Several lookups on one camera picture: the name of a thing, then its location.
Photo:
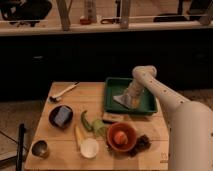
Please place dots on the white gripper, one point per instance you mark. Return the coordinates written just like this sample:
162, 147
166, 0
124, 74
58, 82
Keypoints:
133, 93

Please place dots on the grey towel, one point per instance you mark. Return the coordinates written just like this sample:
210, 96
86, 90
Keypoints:
120, 100

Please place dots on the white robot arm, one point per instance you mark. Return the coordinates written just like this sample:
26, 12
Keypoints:
191, 122

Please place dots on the wooden block brush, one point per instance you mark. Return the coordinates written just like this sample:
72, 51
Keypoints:
109, 117

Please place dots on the orange bowl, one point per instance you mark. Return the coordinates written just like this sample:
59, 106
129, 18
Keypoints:
130, 132

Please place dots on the orange fruit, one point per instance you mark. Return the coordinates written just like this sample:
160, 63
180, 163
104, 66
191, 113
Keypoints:
120, 138

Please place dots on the green leafy vegetable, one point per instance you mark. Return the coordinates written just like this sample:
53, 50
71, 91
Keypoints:
99, 128

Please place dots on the green chili pepper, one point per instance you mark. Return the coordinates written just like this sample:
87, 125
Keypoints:
85, 123

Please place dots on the yellow corn piece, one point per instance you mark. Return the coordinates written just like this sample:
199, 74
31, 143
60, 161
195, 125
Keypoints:
79, 136

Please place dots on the white small cup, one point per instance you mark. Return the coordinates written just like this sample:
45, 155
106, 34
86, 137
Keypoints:
89, 148

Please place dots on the blue sponge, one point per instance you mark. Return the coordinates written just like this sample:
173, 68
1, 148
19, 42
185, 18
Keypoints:
62, 116

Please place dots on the dark round bowl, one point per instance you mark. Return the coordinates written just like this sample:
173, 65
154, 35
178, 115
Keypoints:
54, 112

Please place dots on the metal cup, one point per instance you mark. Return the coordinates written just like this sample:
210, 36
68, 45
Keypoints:
40, 149

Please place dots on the black pole stand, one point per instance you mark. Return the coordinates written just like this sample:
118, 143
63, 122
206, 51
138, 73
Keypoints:
20, 147

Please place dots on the black office chair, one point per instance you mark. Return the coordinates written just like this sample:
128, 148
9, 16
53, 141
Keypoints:
29, 12

